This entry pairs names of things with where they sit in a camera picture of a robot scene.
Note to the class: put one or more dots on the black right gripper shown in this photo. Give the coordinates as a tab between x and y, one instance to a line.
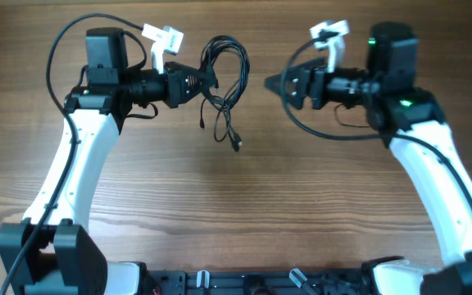
315	87

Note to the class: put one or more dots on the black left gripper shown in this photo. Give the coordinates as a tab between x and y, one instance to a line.
173	85

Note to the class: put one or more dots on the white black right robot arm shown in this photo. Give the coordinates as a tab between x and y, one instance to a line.
412	125

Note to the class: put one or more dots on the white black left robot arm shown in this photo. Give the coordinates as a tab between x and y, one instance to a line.
50	250

